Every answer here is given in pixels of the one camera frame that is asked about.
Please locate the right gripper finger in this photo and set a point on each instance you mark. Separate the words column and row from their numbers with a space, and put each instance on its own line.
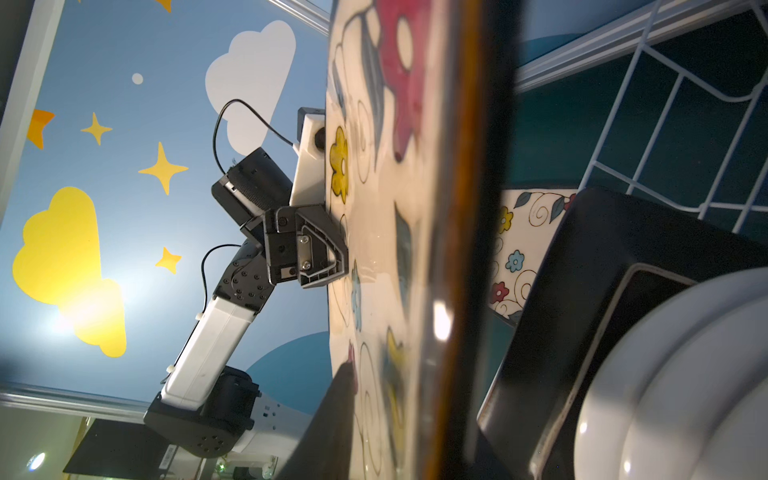
column 325, row 449

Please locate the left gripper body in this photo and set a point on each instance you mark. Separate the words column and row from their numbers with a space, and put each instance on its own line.
column 300, row 243

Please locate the floral square plate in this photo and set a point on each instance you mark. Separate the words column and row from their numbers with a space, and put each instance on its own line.
column 420, row 104
column 528, row 223

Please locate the white round plate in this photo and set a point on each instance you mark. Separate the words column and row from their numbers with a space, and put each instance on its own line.
column 624, row 377
column 704, row 415

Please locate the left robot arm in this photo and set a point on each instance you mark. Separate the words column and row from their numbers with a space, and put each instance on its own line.
column 205, row 406

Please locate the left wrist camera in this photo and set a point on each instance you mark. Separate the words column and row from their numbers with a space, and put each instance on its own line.
column 309, row 179

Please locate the white wire dish rack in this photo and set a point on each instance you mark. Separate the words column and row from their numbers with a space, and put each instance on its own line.
column 688, row 127

